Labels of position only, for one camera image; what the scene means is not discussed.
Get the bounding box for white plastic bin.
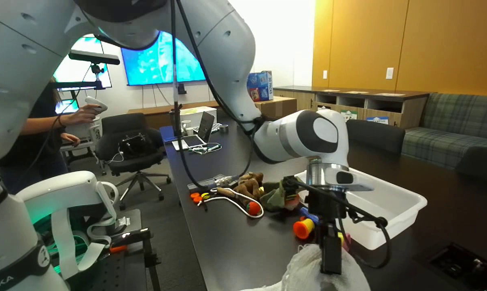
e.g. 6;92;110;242
294;167;428;251

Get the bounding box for white towel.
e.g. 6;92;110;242
239;242;372;291

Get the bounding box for blue toy piece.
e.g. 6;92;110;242
300;207;321;225

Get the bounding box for orange toy cup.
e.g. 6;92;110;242
292;217;315;240

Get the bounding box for pink toy piece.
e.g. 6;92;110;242
337;232;352;252

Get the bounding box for green plush toy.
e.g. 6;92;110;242
261;177;307;213

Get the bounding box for brown plush toy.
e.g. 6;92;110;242
233;172;265;201

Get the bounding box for brown cardboard box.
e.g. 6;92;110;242
254;96;298;120

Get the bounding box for black and silver device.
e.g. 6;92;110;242
187;174;233;191

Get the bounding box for wooden sideboard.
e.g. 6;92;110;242
273;85;430;130

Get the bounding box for bundle of markers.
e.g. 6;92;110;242
188;143;222;155

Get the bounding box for blue printed carton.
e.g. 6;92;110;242
246;70;274;102

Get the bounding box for plaid sofa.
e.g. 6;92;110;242
401;92;487;171

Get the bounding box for open laptop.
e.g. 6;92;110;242
172;112;216;151

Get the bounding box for black bag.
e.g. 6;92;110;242
118;133;156;159

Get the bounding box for black office chair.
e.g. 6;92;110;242
94;112;172;211

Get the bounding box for hand controller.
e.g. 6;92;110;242
85;96;109;114

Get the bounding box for laptop screen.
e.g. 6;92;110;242
55;99;80;115

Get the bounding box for person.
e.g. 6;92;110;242
0;77;103;195

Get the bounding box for white rope with orange ball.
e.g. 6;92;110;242
202;187;265;219

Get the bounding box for table cable box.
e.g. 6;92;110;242
425;241;487;291

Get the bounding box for wooden wall desk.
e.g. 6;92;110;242
127;100;220;131

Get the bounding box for black clamp with orange handle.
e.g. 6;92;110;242
104;228;153;254

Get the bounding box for wall screen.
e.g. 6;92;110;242
121;30;207;87
52;34;113;92

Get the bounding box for camera on mount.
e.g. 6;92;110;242
51;49;121;92

